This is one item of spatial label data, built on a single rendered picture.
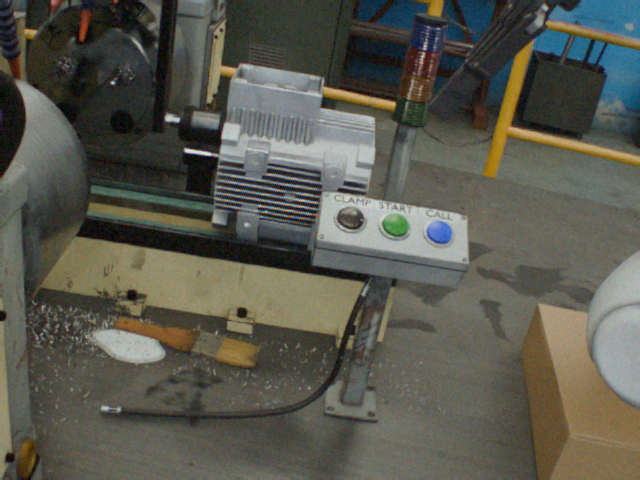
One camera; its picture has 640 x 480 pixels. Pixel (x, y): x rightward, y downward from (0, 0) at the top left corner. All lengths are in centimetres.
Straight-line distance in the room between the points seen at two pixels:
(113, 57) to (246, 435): 67
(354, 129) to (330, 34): 305
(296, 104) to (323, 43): 309
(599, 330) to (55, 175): 55
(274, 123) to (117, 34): 38
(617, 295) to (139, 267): 65
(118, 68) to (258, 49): 291
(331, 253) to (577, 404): 35
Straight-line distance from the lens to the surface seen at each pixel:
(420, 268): 81
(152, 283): 107
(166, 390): 94
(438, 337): 114
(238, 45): 415
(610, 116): 618
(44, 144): 78
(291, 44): 408
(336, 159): 94
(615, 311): 71
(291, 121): 96
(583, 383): 97
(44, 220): 73
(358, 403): 95
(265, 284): 104
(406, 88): 130
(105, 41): 126
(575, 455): 89
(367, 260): 80
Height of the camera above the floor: 140
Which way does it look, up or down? 27 degrees down
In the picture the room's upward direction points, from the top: 10 degrees clockwise
